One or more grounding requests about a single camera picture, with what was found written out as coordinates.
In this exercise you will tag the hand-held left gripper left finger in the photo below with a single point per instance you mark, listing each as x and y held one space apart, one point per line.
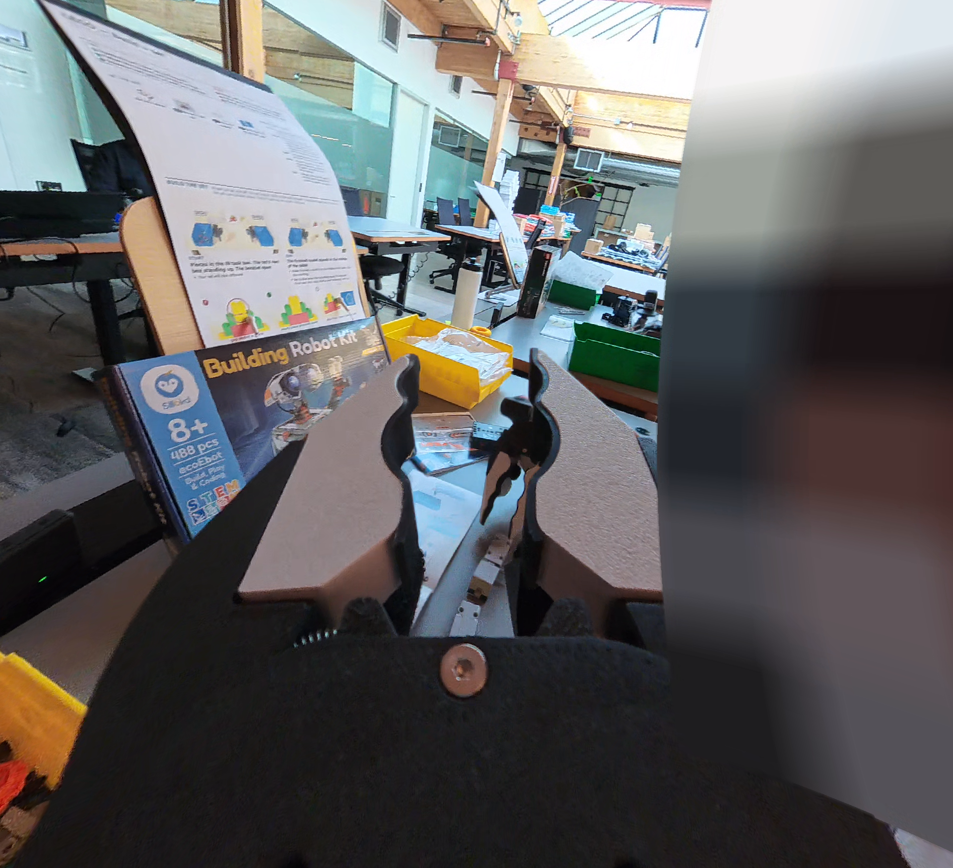
335 496

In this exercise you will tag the clear plastic bags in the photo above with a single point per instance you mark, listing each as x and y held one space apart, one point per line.
461 354

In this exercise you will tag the small colourful leaflet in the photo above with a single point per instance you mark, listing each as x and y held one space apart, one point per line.
439 440

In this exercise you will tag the black carton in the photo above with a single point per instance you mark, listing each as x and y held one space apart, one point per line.
537 284

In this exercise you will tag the black electronic box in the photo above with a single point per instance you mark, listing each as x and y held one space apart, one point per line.
37 563

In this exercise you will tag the white instruction booklet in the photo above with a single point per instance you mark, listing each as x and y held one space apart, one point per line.
439 518

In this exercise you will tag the printed sheet on stand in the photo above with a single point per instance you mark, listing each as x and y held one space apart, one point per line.
510 235

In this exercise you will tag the green storage bin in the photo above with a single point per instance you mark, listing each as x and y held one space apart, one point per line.
614 362
573 296

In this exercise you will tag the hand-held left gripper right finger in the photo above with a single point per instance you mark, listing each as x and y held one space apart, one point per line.
603 503

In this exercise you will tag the black monitor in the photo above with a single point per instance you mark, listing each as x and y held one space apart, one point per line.
59 213

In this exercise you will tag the white printed task sheet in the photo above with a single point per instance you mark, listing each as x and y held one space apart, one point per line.
223 176

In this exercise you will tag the white bottle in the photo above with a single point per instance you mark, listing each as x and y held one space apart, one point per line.
465 295

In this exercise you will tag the wooden board stand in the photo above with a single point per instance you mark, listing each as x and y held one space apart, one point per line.
149 272

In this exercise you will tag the black battery box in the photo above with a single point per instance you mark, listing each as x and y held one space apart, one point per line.
488 434

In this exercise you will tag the grey desk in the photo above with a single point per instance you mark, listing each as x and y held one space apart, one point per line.
74 630

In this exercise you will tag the yellow storage bin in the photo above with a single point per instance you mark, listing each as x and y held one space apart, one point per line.
37 712
432 380

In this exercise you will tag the blue toy robot box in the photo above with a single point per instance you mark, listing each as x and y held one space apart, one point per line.
223 421

